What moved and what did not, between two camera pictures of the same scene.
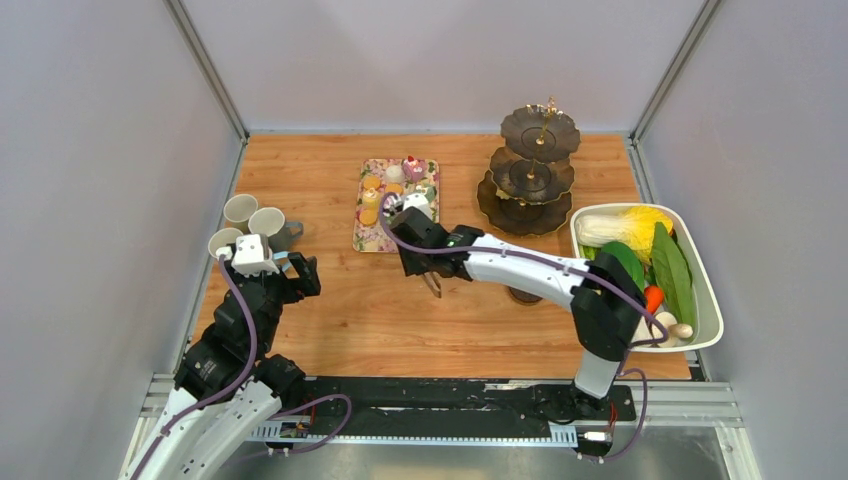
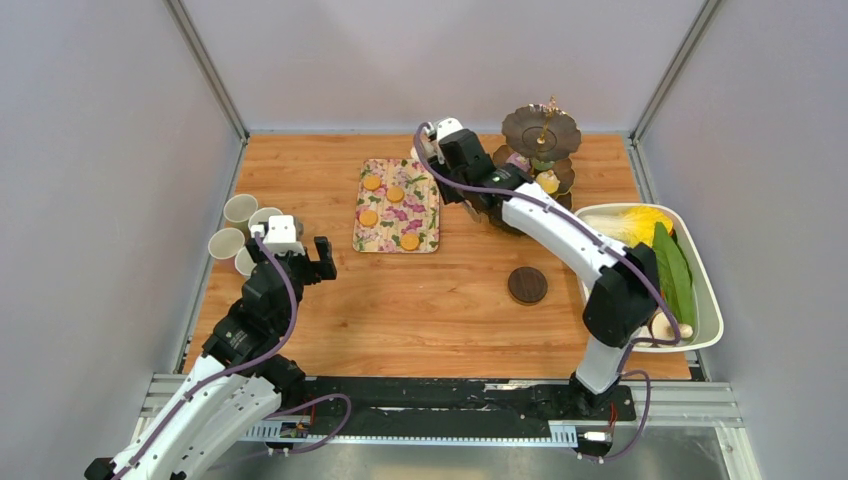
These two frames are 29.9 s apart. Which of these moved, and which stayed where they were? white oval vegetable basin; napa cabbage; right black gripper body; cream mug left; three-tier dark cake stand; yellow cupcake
Moved: yellow cupcake; right black gripper body
Stayed: white oval vegetable basin; cream mug left; three-tier dark cake stand; napa cabbage
